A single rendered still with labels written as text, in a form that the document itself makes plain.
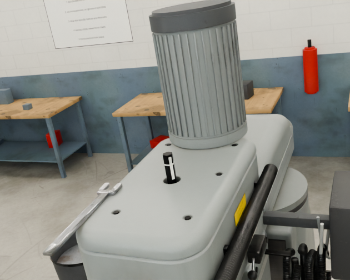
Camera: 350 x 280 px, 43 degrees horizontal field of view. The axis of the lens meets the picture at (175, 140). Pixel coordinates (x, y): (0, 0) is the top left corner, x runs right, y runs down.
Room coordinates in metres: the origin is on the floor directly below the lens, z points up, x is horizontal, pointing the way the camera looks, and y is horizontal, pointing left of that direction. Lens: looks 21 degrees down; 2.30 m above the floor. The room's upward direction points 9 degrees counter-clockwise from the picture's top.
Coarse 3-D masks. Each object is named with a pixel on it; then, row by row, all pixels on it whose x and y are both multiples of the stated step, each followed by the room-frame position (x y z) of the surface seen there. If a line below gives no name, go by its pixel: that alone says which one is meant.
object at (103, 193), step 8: (104, 184) 0.85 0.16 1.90; (120, 184) 0.84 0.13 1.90; (104, 192) 0.82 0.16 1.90; (112, 192) 0.81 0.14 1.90; (96, 200) 0.79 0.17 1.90; (88, 208) 0.76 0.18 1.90; (96, 208) 0.76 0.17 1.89; (80, 216) 0.73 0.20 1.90; (88, 216) 0.74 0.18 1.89; (72, 224) 0.71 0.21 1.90; (80, 224) 0.71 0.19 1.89; (64, 232) 0.69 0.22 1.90; (72, 232) 0.69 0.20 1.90; (56, 240) 0.66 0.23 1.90; (64, 240) 0.66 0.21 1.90; (48, 248) 0.64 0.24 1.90; (56, 248) 0.64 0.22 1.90
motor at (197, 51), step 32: (224, 0) 1.06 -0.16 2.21; (160, 32) 1.00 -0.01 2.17; (192, 32) 0.97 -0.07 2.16; (224, 32) 0.99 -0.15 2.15; (160, 64) 1.04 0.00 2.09; (192, 64) 0.97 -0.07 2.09; (224, 64) 0.98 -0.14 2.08; (192, 96) 0.98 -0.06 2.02; (224, 96) 0.97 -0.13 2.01; (192, 128) 0.98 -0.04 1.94; (224, 128) 0.98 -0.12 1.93
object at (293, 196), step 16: (288, 176) 1.39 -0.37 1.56; (288, 192) 1.28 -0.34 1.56; (304, 192) 1.26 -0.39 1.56; (288, 208) 1.20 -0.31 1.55; (304, 208) 1.25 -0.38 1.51; (272, 240) 1.12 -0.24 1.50; (288, 240) 1.11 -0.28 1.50; (304, 240) 1.21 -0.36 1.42; (272, 256) 1.12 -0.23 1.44; (272, 272) 1.13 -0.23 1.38
